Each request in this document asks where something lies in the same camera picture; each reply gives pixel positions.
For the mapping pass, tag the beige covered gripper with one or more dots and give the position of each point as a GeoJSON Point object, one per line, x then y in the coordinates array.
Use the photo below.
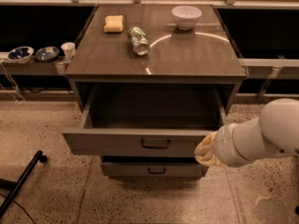
{"type": "Point", "coordinates": [224, 146]}

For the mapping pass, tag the grey top drawer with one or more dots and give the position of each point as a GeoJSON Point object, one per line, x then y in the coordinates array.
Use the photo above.
{"type": "Point", "coordinates": [114, 121]}

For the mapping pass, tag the grey drawer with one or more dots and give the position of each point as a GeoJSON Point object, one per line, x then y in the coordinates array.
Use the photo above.
{"type": "Point", "coordinates": [114, 121]}
{"type": "Point", "coordinates": [153, 169]}

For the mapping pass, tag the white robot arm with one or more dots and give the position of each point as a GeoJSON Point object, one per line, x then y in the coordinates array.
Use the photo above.
{"type": "Point", "coordinates": [274, 134]}

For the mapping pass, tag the grey drawer cabinet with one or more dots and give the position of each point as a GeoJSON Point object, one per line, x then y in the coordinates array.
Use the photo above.
{"type": "Point", "coordinates": [200, 57]}

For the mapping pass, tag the grey bottom drawer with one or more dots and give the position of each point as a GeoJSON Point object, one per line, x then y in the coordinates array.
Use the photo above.
{"type": "Point", "coordinates": [153, 169]}

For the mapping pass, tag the white ceramic bowl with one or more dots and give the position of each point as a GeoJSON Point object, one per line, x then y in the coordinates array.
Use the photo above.
{"type": "Point", "coordinates": [185, 17]}

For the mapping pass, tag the yellow sponge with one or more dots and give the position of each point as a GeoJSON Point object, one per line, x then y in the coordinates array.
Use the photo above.
{"type": "Point", "coordinates": [113, 24]}

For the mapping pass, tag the grey side shelf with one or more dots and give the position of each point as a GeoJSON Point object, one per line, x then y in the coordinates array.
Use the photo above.
{"type": "Point", "coordinates": [33, 67]}

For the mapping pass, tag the white paper cup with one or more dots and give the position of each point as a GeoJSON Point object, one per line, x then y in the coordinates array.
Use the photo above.
{"type": "Point", "coordinates": [69, 49]}

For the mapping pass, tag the dark blue shallow bowl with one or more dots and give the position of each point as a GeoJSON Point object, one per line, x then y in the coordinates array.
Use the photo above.
{"type": "Point", "coordinates": [47, 54]}

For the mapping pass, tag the black chair leg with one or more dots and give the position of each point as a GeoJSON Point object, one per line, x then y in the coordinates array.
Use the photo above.
{"type": "Point", "coordinates": [15, 186]}

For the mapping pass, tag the blue patterned bowl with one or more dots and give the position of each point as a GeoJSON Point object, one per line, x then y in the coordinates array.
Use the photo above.
{"type": "Point", "coordinates": [21, 54]}

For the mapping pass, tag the black top drawer handle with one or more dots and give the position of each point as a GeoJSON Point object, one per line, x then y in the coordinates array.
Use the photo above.
{"type": "Point", "coordinates": [165, 144]}

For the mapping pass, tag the grey right rail shelf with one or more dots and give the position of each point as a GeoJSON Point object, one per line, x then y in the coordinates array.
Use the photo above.
{"type": "Point", "coordinates": [271, 68]}

